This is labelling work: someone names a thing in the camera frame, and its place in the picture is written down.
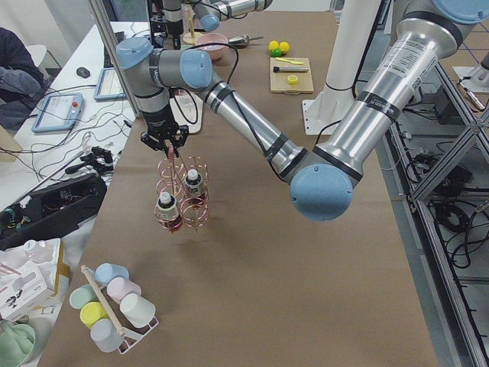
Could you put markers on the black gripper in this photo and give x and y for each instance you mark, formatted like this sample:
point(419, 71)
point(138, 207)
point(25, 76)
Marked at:
point(159, 123)
point(175, 27)

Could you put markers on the copper wire bottle basket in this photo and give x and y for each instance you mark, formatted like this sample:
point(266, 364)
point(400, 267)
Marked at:
point(173, 171)

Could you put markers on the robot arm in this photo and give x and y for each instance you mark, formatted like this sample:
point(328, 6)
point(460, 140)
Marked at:
point(322, 180)
point(210, 14)

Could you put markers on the tea bottle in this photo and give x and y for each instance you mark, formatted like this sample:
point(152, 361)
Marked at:
point(168, 212)
point(194, 186)

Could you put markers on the wooden cup tree stand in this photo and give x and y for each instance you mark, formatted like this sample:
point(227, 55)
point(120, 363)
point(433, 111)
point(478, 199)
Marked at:
point(190, 34)

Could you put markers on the cream rabbit tray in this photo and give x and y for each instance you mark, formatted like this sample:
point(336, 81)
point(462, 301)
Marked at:
point(187, 110)

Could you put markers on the pink bowl with ice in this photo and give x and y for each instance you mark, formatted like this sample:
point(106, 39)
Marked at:
point(215, 44)

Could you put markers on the metal ice scoop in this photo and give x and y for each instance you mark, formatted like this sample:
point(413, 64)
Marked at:
point(243, 40)

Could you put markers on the blue teach pendant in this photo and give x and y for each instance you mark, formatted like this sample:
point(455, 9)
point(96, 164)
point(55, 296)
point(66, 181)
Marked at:
point(108, 87)
point(58, 113)

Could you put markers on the yellow lemon upper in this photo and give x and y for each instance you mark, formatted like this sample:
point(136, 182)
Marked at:
point(273, 45)

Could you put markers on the computer mouse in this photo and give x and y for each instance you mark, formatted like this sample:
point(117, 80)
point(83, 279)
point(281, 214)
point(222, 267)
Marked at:
point(83, 72)

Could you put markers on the steel muddler black tip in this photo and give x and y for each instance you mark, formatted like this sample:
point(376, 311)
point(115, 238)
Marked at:
point(277, 69)

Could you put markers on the green lime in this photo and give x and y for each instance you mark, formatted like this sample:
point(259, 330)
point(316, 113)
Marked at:
point(284, 47)

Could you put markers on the yellow plastic knife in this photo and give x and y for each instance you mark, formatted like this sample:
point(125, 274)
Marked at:
point(285, 60)

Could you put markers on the wooden cutting board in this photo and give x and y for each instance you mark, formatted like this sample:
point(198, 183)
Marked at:
point(278, 81)

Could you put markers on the half lemon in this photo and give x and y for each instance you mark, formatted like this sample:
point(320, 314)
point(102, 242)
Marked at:
point(292, 79)

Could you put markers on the black tool bag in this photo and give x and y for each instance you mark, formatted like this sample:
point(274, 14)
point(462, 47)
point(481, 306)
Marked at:
point(52, 212)

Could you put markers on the blue cup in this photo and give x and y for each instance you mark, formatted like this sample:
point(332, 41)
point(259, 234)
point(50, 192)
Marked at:
point(106, 272)

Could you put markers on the pink cup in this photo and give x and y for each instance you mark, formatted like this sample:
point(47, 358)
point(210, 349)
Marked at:
point(118, 288)

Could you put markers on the white cup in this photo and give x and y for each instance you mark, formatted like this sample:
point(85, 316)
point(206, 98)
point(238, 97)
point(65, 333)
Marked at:
point(137, 310)

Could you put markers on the green cup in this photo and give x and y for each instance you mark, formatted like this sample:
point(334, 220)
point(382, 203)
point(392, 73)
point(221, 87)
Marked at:
point(82, 296)

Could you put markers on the yellow cup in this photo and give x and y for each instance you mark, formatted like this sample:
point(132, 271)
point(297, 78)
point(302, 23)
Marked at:
point(91, 313)

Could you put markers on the white cup rack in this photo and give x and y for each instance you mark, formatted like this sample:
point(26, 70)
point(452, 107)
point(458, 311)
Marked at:
point(113, 308)

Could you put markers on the white cardboard box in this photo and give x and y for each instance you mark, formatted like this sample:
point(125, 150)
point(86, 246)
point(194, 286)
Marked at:
point(33, 275)

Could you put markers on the grey cup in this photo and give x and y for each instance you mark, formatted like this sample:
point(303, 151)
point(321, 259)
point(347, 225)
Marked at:
point(105, 335)

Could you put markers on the aluminium frame post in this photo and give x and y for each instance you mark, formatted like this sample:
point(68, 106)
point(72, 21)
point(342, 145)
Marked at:
point(108, 39)

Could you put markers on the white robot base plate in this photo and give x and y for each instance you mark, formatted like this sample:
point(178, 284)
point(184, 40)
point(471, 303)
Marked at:
point(319, 112)

